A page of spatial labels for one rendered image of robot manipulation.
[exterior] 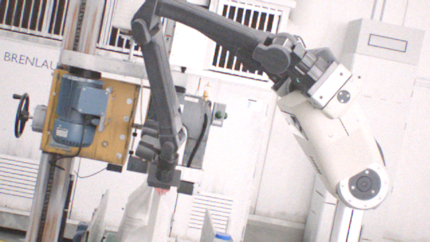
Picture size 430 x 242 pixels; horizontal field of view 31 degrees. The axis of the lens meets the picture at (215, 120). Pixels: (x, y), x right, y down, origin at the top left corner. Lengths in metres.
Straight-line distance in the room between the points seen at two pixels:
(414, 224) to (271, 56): 5.58
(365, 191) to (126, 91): 1.07
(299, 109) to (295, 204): 5.02
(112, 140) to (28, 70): 2.85
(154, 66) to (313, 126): 0.47
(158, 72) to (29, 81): 3.63
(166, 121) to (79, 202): 3.58
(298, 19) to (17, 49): 2.15
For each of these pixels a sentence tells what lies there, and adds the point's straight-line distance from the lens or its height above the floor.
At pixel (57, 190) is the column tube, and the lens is 3.06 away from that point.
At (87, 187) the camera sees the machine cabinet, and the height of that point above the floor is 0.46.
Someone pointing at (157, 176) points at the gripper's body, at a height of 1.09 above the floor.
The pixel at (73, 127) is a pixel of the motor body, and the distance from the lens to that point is 2.76.
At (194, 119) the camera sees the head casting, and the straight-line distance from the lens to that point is 2.95.
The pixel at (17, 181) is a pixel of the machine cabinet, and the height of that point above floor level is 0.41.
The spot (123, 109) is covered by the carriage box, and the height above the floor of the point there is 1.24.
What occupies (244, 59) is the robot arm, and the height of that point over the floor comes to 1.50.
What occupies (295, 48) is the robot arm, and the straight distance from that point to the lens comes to 2.02.
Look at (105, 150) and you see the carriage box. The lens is 2.97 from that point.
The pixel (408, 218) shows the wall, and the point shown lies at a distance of 7.44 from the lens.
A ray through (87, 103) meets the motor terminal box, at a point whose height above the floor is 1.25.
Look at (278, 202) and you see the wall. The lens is 7.14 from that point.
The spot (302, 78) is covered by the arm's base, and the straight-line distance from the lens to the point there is 2.02.
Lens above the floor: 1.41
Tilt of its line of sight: 3 degrees down
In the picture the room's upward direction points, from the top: 11 degrees clockwise
